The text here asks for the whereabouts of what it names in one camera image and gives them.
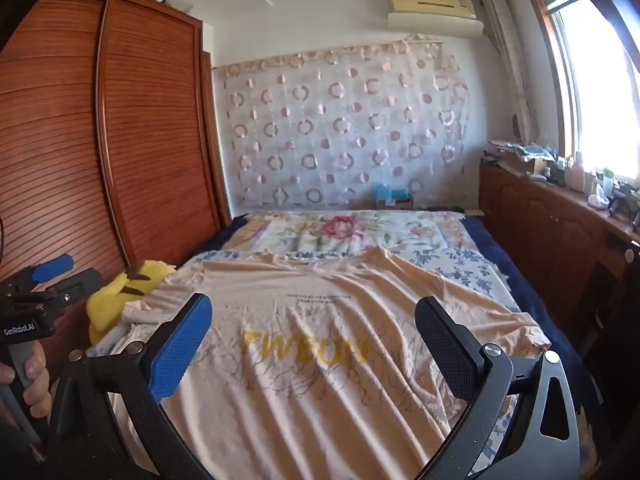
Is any pale pink bottle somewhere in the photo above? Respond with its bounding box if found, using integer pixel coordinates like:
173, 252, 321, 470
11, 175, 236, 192
570, 151, 587, 193

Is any beige towel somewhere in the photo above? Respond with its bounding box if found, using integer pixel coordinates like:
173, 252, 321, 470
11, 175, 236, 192
115, 246, 551, 480

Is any wooden framed window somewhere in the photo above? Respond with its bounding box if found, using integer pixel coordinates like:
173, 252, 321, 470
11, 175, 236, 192
530, 0, 640, 181

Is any yellow plush toy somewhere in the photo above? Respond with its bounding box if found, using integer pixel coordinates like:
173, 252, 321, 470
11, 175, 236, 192
86, 260, 178, 346

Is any wooden sideboard cabinet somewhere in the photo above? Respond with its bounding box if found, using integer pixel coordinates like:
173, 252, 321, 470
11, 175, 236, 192
477, 157, 640, 361

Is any person's left hand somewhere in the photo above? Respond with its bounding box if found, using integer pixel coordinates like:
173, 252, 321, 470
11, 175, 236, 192
0, 350, 51, 418

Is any blue tissue box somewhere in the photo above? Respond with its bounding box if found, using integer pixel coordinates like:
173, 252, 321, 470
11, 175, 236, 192
372, 183, 416, 211

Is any beige window curtain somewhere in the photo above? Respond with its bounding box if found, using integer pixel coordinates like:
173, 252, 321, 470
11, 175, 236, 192
480, 0, 538, 146

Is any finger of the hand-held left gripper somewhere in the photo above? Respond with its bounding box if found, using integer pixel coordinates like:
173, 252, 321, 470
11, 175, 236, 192
47, 268, 103, 306
5, 254, 76, 293

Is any pink floral quilt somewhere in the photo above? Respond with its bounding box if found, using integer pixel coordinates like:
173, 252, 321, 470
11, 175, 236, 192
222, 210, 468, 256

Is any sheer circle-patterned curtain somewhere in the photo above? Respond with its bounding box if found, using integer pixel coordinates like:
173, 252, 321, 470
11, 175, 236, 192
212, 35, 473, 211

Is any pile of assorted small items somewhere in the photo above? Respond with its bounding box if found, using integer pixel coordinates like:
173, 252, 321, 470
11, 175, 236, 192
482, 132, 640, 233

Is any wall air conditioner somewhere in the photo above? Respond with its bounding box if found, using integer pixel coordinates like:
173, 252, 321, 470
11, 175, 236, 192
387, 0, 485, 38

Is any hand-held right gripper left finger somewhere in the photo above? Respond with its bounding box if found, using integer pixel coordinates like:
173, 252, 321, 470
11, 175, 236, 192
50, 293, 213, 441

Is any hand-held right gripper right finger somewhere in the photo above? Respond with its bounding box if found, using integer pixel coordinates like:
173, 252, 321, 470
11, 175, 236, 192
416, 296, 581, 456

